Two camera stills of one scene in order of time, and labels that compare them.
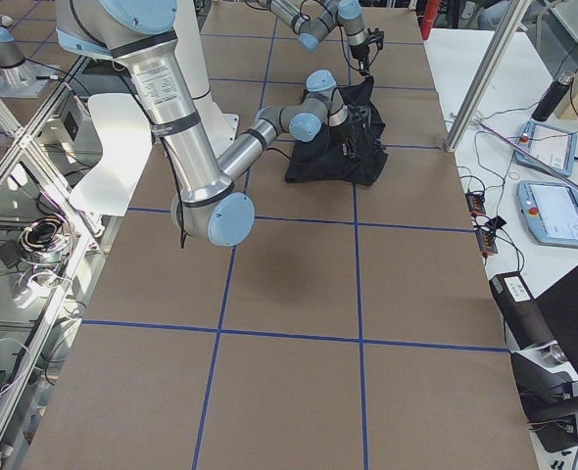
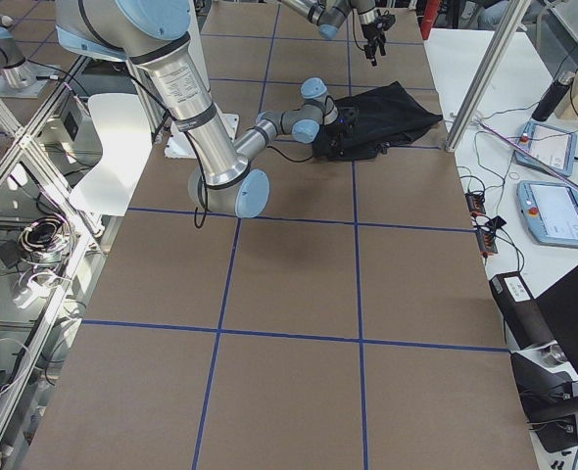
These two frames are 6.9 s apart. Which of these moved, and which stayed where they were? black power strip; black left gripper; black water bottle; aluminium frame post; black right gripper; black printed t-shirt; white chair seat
Moved: black left gripper; black right gripper; black printed t-shirt
Stayed: aluminium frame post; black water bottle; black power strip; white chair seat
